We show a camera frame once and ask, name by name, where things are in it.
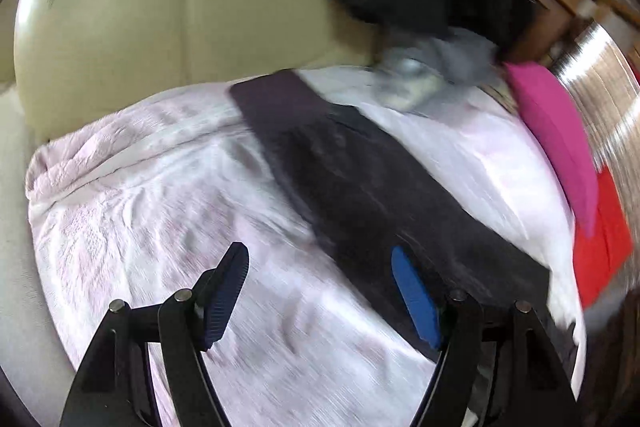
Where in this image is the pale pink textured blanket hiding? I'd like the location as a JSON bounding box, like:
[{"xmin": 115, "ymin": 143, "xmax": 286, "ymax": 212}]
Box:
[{"xmin": 25, "ymin": 66, "xmax": 588, "ymax": 427}]

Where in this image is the magenta pillow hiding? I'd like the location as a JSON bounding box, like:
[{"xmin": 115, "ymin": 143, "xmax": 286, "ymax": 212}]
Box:
[{"xmin": 502, "ymin": 62, "xmax": 601, "ymax": 239}]

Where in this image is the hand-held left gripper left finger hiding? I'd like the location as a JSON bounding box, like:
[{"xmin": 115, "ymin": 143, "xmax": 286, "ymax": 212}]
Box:
[{"xmin": 59, "ymin": 242, "xmax": 250, "ymax": 427}]

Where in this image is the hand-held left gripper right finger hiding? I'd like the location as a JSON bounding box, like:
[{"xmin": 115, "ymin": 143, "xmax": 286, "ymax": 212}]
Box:
[{"xmin": 391, "ymin": 246, "xmax": 584, "ymax": 427}]

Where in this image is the dark purple garment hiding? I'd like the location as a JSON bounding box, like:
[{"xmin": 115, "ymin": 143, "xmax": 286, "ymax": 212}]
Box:
[{"xmin": 229, "ymin": 69, "xmax": 578, "ymax": 373}]

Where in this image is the red pillow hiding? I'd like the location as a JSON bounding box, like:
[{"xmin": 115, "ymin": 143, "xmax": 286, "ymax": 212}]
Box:
[{"xmin": 572, "ymin": 164, "xmax": 635, "ymax": 309}]

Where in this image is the silver foil mat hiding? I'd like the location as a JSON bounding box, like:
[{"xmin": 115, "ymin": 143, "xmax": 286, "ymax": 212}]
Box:
[{"xmin": 554, "ymin": 19, "xmax": 640, "ymax": 218}]

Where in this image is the beige leather sofa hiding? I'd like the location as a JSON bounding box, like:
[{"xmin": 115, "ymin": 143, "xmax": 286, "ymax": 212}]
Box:
[{"xmin": 0, "ymin": 0, "xmax": 383, "ymax": 413}]

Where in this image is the grey crumpled cloth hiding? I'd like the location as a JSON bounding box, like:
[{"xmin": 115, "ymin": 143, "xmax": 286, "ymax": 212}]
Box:
[{"xmin": 372, "ymin": 27, "xmax": 506, "ymax": 115}]

